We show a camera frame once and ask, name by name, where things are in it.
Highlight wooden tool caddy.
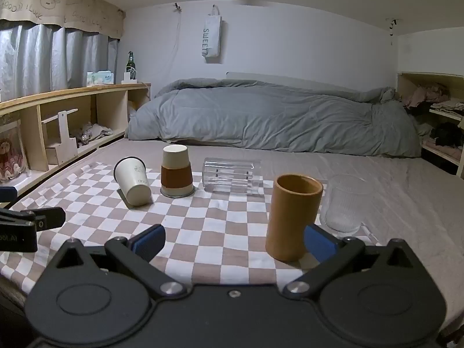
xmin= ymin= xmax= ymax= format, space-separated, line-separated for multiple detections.
xmin=41 ymin=108 xmax=79 ymax=166

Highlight white paper cup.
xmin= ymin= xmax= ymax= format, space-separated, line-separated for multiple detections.
xmin=113 ymin=157 xmax=154 ymax=208

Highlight beige folded clothes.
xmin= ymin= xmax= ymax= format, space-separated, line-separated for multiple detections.
xmin=429 ymin=99 xmax=464 ymax=114

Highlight smooth clear glass cup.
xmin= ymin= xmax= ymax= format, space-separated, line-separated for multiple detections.
xmin=202 ymin=157 xmax=263 ymax=195

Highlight long wooden shelf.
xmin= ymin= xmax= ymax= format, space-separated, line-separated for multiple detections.
xmin=0 ymin=82 xmax=152 ymax=198

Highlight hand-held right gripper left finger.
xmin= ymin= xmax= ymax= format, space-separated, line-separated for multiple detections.
xmin=47 ymin=224 xmax=188 ymax=300

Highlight white hanging bag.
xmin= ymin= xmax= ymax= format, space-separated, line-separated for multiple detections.
xmin=201 ymin=4 xmax=223 ymax=64

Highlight pink clothes pile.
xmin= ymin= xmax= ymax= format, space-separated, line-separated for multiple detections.
xmin=403 ymin=82 xmax=452 ymax=108

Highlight ribbed clear glass cup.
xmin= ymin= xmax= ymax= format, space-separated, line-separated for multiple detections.
xmin=320 ymin=174 xmax=373 ymax=236

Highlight clear printed bag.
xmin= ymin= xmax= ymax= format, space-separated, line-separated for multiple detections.
xmin=0 ymin=113 xmax=30 ymax=184

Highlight beige checkered cloth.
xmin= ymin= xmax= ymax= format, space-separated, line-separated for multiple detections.
xmin=0 ymin=161 xmax=380 ymax=295

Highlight crumpled grey cloth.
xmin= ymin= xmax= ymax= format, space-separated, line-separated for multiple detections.
xmin=77 ymin=122 xmax=117 ymax=146

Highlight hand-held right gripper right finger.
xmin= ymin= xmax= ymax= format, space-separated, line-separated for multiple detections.
xmin=282 ymin=224 xmax=425 ymax=300

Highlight white headboard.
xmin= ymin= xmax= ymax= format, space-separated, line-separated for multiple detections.
xmin=226 ymin=71 xmax=396 ymax=94

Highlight white cup with brown sleeve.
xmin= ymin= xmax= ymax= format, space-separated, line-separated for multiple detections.
xmin=160 ymin=144 xmax=195 ymax=198

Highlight grey duvet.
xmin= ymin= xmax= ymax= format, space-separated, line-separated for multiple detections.
xmin=125 ymin=77 xmax=423 ymax=159

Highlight beige printed valance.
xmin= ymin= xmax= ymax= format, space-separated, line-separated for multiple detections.
xmin=0 ymin=0 xmax=126 ymax=39

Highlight black clothes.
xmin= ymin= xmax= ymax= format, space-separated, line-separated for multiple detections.
xmin=429 ymin=121 xmax=464 ymax=146

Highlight brown bamboo cup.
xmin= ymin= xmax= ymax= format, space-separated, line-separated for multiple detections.
xmin=265 ymin=174 xmax=324 ymax=262

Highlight tissue pack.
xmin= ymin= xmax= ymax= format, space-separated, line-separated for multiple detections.
xmin=86 ymin=70 xmax=115 ymax=86

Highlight wall hook with cord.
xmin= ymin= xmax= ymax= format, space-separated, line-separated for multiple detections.
xmin=172 ymin=3 xmax=182 ymax=52

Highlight wooden clothes shelf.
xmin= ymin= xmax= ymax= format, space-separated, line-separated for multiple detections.
xmin=396 ymin=71 xmax=464 ymax=179

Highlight grey curtain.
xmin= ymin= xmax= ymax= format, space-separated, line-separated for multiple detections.
xmin=0 ymin=19 xmax=120 ymax=103

